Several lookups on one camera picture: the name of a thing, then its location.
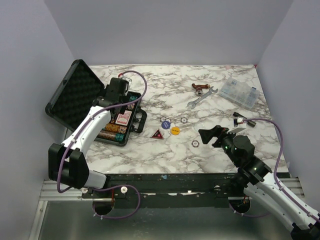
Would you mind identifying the silver open-end wrench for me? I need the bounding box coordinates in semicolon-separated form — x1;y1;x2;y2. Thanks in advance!
186;87;218;109

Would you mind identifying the brown bottom chip row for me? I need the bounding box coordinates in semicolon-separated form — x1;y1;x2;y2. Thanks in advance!
97;130;125;142

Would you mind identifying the poker chip marked 10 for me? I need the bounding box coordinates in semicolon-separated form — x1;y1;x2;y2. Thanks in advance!
180;117;188;124

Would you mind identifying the blue small blind button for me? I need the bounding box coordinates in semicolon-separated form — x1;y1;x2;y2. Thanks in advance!
161;120;171;130

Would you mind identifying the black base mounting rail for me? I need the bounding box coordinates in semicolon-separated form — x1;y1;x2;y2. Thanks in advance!
82;173;251;213

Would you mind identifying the brown faucet tap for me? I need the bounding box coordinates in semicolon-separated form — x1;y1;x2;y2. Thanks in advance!
191;83;211;96

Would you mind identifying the brown and blue chip row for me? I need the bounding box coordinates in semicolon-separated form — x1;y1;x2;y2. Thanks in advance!
121;103;136;111

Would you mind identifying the clear plastic screw organizer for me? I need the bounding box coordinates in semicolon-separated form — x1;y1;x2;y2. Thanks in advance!
218;77;260;109

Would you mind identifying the black T-shaped pipe fitting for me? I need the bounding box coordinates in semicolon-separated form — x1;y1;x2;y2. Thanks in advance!
232;112;257;128

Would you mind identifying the yellow big blind button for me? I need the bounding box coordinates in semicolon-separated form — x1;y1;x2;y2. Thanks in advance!
170;126;181;136

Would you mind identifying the black poker set case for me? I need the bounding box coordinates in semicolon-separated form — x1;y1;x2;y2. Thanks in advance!
45;59;147;147

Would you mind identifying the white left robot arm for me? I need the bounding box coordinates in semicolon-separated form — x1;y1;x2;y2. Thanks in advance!
48;73;142;198

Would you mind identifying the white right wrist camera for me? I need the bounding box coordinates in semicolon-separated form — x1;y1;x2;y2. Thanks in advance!
227;117;247;135

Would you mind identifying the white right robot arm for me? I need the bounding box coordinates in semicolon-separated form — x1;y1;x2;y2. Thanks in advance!
200;125;320;240

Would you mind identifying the aluminium frame rail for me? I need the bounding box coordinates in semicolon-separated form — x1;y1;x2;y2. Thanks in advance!
38;178;93;201

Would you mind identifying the red triangular dealer button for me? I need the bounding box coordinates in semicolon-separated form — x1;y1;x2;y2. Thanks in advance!
151;128;164;140

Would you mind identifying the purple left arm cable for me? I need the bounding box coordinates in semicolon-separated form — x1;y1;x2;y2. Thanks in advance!
56;70;148;220

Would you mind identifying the red playing card deck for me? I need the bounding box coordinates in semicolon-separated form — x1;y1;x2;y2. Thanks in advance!
115;110;132;126

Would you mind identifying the poker chip near deck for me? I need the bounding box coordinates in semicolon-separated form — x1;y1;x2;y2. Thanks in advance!
191;140;200;148

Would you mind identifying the purple and green chip row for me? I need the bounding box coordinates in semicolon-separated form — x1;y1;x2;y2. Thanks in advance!
126;91;141;103

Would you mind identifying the clear glass disc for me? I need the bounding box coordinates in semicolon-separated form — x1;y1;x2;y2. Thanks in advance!
195;122;207;131

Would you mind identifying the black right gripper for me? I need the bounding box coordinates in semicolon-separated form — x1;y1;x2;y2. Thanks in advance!
198;124;240;166

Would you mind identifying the orange chip row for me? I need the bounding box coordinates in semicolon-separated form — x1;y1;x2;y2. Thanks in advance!
101;123;127;134

